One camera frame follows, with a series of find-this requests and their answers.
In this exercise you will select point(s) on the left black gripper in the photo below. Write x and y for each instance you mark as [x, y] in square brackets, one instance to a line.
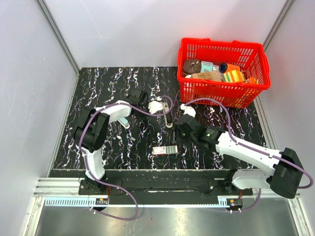
[146, 105]

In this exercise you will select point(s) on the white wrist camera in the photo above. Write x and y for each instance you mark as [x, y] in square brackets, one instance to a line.
[155, 106]
[188, 110]

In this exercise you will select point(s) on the red plastic basket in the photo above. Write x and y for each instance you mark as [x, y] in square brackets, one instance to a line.
[250, 57]

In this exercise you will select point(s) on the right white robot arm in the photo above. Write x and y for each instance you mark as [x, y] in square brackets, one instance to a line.
[280, 171]

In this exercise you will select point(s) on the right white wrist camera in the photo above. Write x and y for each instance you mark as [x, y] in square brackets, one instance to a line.
[188, 110]

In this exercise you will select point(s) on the orange bottle blue cap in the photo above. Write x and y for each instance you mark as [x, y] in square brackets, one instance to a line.
[226, 67]

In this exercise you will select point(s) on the aluminium frame rail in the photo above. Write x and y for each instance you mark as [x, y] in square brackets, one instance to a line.
[204, 186]

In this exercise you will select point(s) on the brown round item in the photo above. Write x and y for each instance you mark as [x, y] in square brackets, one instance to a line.
[191, 66]

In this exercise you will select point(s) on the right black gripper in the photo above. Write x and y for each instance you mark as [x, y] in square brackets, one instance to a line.
[178, 138]

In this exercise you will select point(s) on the teal white box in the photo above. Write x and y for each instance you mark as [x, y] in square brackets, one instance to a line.
[206, 66]

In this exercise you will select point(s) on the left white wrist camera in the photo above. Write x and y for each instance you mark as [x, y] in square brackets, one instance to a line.
[155, 106]

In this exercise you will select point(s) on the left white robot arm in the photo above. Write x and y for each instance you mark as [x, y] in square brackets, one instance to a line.
[91, 127]

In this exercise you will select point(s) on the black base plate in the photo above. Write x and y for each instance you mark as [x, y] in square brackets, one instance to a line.
[166, 198]

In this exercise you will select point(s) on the yellow green sticky notes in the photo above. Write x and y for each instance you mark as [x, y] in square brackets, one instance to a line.
[234, 76]

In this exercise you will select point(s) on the brown cardboard box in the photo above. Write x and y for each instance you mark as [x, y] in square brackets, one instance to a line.
[210, 75]

